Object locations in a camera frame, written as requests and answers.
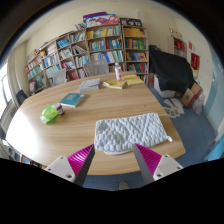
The white plastic bottle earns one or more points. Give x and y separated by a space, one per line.
118 72

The grey book stack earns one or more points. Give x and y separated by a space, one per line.
90 85

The small dark jar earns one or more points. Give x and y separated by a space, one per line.
59 109

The papers on floor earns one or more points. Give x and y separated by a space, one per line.
173 107

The wooden bookshelf right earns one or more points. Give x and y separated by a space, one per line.
136 52

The brown cardboard box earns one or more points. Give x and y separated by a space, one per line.
191 95

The green plastic bag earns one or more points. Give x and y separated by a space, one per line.
48 114

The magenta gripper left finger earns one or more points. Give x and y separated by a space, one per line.
73 168

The yellow book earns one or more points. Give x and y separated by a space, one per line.
114 84
132 79

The red wall banner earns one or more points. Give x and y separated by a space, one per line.
195 64

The white textured towel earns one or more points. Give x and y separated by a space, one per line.
119 135

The wooden bookshelf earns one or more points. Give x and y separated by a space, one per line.
94 43
52 57
136 52

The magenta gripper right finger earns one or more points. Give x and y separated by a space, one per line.
154 166

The dark chair far left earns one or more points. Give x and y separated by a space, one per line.
21 97

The yellow book left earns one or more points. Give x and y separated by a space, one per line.
114 84

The teal book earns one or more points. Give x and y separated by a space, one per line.
72 99

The grey chair left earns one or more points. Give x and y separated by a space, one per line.
58 78

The wooden bookshelf left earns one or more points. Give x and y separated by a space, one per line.
52 57

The black cloth cover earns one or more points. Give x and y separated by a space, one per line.
173 72

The yellow book right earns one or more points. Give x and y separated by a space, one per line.
132 79

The wall cabinet with red items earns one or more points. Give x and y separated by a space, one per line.
177 47

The wooden bookshelf centre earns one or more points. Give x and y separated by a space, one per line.
94 43

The grey mesh office chair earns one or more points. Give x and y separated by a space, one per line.
96 67

